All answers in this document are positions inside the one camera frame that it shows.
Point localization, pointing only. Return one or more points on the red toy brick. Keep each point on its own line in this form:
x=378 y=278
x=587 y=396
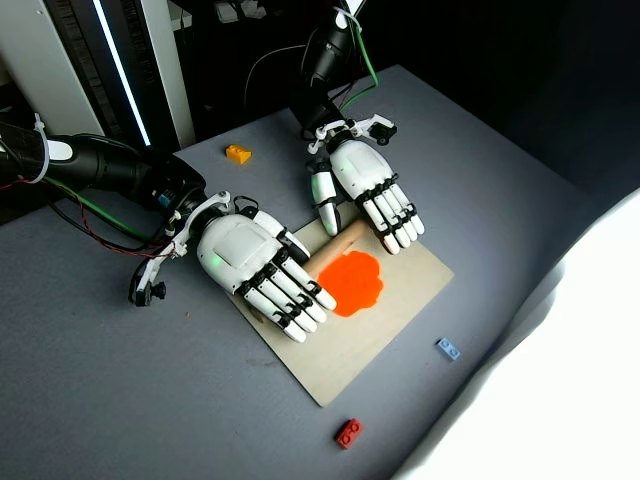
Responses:
x=348 y=433

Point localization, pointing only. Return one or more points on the wooden board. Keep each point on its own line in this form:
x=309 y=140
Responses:
x=350 y=350

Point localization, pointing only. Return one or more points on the yellow toy brick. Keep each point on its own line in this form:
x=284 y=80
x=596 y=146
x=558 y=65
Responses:
x=238 y=154

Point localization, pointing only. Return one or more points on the wooden rolling pin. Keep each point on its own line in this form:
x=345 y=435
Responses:
x=335 y=245

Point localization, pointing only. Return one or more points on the white robot body column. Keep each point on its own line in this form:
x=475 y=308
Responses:
x=165 y=65

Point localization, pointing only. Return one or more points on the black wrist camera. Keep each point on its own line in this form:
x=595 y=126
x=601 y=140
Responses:
x=384 y=134
x=147 y=294

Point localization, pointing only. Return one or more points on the blue toy brick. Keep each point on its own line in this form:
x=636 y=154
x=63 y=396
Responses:
x=448 y=349

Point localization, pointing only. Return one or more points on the orange flattened dough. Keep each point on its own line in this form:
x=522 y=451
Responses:
x=355 y=285

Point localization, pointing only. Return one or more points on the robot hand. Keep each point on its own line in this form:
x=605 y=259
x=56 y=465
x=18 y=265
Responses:
x=362 y=167
x=240 y=247

